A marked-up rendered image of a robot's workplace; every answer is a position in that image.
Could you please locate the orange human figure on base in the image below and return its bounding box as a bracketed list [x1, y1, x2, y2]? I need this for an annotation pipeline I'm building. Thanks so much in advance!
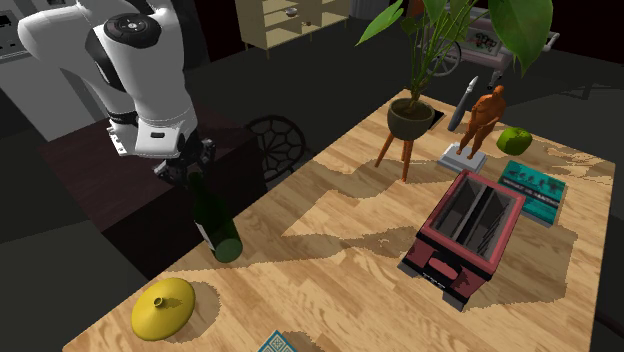
[436, 85, 507, 176]

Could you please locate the teal book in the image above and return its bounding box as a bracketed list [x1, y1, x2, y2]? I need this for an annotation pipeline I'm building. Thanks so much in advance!
[497, 159, 568, 228]

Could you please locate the yellow round lid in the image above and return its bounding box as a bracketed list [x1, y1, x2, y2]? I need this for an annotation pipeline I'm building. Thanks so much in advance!
[130, 277, 197, 342]

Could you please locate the green apple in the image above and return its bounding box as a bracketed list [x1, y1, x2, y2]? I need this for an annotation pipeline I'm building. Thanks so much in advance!
[495, 126, 534, 157]

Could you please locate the black round-back wire chair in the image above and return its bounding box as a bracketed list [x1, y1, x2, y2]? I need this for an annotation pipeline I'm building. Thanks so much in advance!
[245, 114, 308, 184]

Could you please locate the pink wheeled cart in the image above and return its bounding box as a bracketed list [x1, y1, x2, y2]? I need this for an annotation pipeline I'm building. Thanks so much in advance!
[422, 26, 561, 92]

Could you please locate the red toaster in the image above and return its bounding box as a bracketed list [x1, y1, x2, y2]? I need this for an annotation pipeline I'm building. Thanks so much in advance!
[396, 168, 528, 313]

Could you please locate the potted plant on wooden legs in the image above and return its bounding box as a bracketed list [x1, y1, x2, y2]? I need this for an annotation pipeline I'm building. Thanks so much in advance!
[355, 0, 555, 183]

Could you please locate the beige open shelf unit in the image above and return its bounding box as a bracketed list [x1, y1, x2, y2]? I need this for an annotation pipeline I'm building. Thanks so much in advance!
[234, 0, 352, 53]

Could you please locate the grey knife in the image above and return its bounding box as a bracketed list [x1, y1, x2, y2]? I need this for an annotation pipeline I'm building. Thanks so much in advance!
[446, 75, 480, 133]

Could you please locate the teal patterned square tile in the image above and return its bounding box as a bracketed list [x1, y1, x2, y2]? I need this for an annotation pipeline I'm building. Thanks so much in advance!
[256, 329, 299, 352]

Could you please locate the dark robot stand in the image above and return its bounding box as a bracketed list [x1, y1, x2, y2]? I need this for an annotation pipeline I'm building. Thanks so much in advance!
[37, 104, 268, 282]

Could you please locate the dark green glass bottle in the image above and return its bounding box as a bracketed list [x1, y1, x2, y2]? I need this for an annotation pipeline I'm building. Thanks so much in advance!
[186, 170, 244, 265]

